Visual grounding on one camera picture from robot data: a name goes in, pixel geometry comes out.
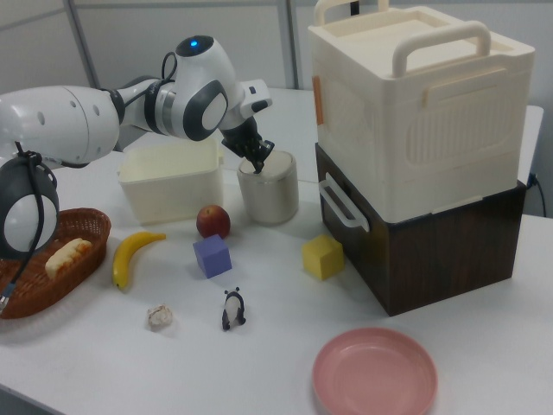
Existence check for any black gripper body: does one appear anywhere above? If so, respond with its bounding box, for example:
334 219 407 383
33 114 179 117
220 118 263 157

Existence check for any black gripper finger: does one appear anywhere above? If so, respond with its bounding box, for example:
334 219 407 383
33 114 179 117
250 138 276 169
240 147 266 176

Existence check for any small cream lidded trash can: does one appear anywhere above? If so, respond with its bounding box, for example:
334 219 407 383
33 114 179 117
236 150 300 226

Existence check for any open cream plastic container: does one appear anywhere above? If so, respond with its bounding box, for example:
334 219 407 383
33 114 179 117
118 141 226 225

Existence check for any red apple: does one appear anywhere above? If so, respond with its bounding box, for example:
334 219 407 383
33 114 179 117
196 204 232 239

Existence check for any purple foam cube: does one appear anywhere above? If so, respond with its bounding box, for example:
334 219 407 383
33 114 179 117
192 234 233 280

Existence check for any yellow foam cube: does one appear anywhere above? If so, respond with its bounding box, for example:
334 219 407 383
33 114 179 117
301 233 346 281

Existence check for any panda figurine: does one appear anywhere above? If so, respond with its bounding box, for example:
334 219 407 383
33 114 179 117
221 286 248 332

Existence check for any yellow banana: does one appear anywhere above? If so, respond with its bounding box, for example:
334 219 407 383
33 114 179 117
111 232 167 291

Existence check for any large cream storage box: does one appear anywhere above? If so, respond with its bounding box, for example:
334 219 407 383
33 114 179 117
307 0 537 224

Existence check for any brown wicker basket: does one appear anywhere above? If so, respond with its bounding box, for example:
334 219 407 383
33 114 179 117
0 207 112 320

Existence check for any crumpled paper ball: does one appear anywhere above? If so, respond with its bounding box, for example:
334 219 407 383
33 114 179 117
145 302 174 333

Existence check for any dark wood drawer cabinet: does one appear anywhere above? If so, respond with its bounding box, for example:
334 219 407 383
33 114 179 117
314 142 527 319

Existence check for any toy bread piece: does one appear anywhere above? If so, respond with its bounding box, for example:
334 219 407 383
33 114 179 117
45 237 93 280

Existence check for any pink plate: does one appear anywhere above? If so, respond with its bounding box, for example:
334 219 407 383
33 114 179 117
312 327 439 415

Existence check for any white drawer handle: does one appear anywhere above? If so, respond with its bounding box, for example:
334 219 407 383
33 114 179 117
317 172 371 233

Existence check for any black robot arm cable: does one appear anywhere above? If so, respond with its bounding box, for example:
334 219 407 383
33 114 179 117
0 141 60 309

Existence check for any black wall cable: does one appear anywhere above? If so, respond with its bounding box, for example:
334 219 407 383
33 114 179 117
529 171 546 217

